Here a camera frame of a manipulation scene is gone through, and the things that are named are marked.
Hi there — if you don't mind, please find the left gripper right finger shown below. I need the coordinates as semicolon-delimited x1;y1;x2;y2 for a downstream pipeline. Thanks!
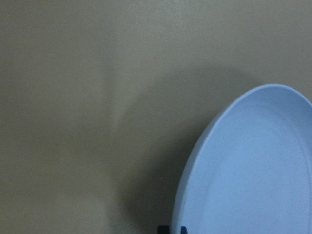
180;226;188;234

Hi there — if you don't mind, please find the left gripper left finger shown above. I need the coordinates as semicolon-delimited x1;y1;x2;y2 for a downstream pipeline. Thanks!
157;225;170;234

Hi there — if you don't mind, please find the blue plate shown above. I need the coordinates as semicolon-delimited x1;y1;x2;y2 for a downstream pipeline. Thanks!
170;84;312;234

